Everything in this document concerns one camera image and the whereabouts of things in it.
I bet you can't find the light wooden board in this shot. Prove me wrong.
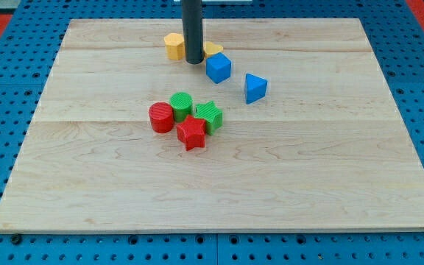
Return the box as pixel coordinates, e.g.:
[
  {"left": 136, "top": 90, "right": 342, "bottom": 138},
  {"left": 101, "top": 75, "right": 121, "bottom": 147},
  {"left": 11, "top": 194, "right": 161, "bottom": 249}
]
[{"left": 0, "top": 18, "right": 424, "bottom": 234}]

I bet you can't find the red cylinder block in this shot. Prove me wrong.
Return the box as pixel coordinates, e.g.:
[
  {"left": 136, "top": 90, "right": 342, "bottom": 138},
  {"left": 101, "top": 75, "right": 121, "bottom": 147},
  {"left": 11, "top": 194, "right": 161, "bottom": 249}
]
[{"left": 148, "top": 102, "right": 174, "bottom": 133}]

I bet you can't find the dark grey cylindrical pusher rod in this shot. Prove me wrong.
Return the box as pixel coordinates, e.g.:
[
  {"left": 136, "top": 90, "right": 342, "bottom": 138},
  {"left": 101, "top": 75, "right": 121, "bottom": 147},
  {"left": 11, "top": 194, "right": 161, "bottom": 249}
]
[{"left": 181, "top": 0, "right": 204, "bottom": 65}]

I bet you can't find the yellow heart block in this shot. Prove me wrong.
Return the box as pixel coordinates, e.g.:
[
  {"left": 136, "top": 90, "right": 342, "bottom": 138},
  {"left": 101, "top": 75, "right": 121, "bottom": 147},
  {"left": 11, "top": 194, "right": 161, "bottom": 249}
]
[{"left": 203, "top": 41, "right": 224, "bottom": 59}]

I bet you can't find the green star block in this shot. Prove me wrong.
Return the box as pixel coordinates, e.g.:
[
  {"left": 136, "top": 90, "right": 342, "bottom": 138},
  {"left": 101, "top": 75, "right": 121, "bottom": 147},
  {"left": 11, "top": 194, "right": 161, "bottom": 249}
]
[{"left": 195, "top": 101, "right": 223, "bottom": 135}]

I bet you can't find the blue cube block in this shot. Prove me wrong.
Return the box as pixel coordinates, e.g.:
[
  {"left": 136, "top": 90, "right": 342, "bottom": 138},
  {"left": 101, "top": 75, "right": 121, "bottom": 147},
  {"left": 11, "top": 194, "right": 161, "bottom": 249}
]
[{"left": 206, "top": 52, "right": 232, "bottom": 84}]

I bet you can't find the red star block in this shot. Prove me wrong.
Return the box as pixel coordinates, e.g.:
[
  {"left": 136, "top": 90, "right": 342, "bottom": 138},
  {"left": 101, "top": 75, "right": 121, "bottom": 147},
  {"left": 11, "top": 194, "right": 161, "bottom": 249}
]
[{"left": 176, "top": 115, "right": 205, "bottom": 151}]

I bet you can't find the green cylinder block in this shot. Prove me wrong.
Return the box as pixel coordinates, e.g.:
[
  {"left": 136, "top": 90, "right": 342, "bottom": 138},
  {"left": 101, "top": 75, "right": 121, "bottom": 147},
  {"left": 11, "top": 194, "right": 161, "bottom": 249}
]
[{"left": 169, "top": 92, "right": 193, "bottom": 123}]

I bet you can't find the yellow hexagon block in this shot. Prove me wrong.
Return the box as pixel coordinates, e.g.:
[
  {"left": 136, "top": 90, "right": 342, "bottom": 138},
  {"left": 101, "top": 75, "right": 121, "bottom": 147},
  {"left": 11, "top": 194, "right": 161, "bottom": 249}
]
[{"left": 163, "top": 33, "right": 185, "bottom": 60}]

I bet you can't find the blue triangle block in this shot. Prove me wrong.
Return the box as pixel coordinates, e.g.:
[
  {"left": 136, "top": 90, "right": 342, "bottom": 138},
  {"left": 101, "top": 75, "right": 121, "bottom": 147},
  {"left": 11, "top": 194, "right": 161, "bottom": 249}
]
[{"left": 244, "top": 74, "right": 268, "bottom": 104}]

